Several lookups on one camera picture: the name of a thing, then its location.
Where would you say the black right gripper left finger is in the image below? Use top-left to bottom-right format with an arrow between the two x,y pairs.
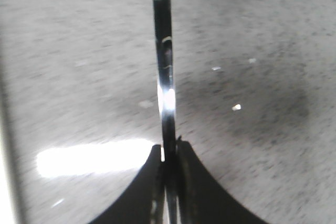
91,145 -> 164,224

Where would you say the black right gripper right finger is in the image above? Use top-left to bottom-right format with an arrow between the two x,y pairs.
176,138 -> 266,224

